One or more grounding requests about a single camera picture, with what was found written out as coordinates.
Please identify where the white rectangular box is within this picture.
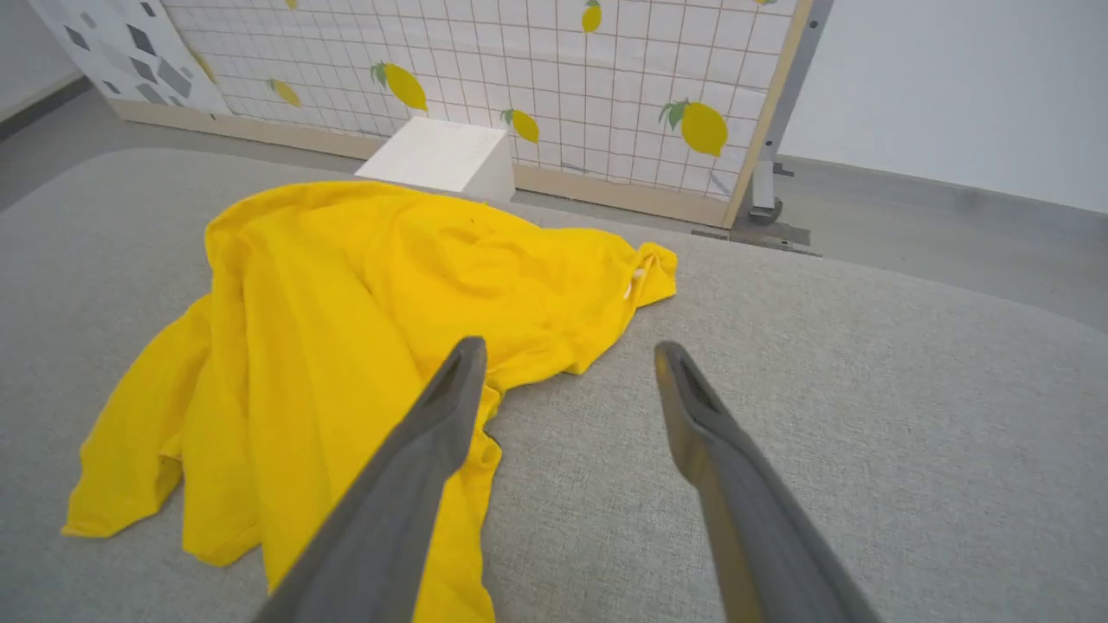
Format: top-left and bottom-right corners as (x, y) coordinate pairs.
(355, 117), (518, 205)

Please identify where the yellow cartoon print shirt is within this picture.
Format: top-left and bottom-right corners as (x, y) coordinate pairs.
(62, 179), (679, 623)

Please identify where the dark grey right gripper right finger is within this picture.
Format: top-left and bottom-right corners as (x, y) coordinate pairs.
(654, 340), (884, 623)

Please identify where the geometric print partition panel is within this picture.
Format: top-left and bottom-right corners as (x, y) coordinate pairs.
(29, 0), (233, 119)

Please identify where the grey fabric sofa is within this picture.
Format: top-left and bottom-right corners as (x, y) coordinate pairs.
(0, 147), (1108, 623)

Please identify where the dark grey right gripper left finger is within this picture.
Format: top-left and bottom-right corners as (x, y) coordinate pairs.
(255, 336), (489, 623)

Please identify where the black floor base plate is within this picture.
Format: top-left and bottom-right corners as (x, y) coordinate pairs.
(691, 220), (820, 259)

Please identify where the grey metal screen stand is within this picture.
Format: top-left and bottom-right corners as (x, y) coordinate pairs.
(746, 0), (837, 228)

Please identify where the lemon print partition screen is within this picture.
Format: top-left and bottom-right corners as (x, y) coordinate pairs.
(108, 0), (815, 231)

